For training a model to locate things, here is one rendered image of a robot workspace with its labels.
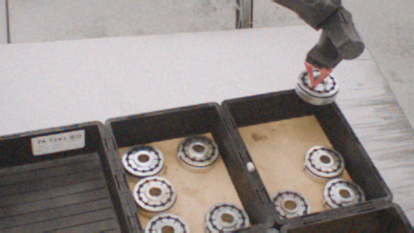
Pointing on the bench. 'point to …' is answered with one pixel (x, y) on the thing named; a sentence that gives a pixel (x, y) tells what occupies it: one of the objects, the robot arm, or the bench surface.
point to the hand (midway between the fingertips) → (319, 78)
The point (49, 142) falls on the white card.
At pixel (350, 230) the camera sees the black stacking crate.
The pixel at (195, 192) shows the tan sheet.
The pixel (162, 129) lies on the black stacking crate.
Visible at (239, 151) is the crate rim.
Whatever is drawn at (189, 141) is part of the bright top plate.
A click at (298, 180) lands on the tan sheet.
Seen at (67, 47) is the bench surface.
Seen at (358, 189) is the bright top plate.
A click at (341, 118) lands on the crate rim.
